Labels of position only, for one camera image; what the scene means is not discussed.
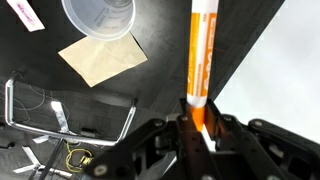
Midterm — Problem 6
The pink sticky note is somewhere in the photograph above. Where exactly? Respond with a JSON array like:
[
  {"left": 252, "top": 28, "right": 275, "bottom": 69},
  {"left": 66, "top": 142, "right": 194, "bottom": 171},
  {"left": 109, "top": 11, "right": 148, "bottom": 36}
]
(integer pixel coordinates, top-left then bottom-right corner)
[{"left": 5, "top": 0, "right": 46, "bottom": 33}]

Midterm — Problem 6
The bent metal tube frame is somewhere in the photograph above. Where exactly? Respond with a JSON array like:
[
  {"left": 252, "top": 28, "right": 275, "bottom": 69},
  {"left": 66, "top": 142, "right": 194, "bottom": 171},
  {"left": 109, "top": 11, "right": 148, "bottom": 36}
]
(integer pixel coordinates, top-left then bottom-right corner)
[{"left": 4, "top": 71, "right": 139, "bottom": 148}]

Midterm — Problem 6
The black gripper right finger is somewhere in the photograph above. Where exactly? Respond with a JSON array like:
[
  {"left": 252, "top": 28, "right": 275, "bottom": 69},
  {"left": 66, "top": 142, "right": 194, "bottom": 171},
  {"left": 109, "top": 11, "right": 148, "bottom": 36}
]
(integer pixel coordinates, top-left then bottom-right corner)
[{"left": 203, "top": 99, "right": 320, "bottom": 180}]

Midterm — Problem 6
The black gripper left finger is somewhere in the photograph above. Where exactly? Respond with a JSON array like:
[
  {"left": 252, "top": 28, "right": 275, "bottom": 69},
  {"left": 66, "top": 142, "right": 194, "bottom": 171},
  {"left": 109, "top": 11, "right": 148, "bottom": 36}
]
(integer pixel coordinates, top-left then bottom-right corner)
[{"left": 82, "top": 97, "right": 214, "bottom": 180}]

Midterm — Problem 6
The clear plastic measuring cup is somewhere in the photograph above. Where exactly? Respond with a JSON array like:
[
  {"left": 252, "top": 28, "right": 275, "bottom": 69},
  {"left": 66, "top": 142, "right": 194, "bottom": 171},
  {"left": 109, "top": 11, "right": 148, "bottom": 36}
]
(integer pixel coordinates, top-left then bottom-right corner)
[{"left": 61, "top": 0, "right": 137, "bottom": 42}]

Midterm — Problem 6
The yellow cable bundle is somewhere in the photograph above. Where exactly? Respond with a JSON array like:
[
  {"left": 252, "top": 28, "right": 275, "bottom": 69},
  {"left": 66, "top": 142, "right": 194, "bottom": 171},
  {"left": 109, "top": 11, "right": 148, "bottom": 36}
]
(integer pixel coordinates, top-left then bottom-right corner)
[{"left": 64, "top": 141, "right": 95, "bottom": 174}]

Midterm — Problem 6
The white metal floor stand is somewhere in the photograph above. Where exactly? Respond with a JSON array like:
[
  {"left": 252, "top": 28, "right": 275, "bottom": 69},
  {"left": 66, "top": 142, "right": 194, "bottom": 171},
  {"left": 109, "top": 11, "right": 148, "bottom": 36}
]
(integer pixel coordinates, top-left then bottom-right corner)
[{"left": 12, "top": 99, "right": 74, "bottom": 178}]

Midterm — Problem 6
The orange marker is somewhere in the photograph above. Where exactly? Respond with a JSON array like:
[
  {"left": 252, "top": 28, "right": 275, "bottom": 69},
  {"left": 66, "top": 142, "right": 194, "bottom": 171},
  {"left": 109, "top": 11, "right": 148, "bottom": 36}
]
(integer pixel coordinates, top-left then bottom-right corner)
[{"left": 185, "top": 0, "right": 221, "bottom": 133}]

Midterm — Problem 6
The small brown paper napkin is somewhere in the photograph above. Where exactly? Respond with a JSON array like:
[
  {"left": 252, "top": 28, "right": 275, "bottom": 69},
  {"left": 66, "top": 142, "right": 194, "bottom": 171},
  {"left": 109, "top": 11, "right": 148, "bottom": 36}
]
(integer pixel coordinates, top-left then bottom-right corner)
[{"left": 57, "top": 32, "right": 149, "bottom": 89}]

